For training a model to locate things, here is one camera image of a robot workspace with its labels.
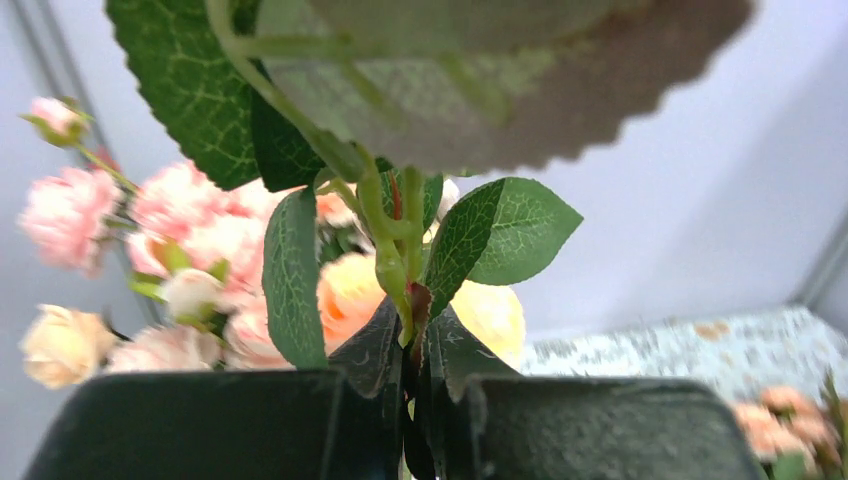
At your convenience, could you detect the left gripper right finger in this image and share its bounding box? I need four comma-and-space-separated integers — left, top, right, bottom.
423, 310, 762, 480

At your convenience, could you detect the flower bouquet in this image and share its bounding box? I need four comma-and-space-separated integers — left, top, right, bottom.
731, 369, 847, 480

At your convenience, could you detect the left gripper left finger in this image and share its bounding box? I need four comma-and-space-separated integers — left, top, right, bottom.
25, 301, 402, 480

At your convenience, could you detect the peach rose stem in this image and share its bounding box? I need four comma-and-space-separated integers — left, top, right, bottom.
105, 1, 755, 369

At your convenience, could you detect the pink and peach rose bunch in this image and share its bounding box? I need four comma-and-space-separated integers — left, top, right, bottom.
17, 97, 526, 389

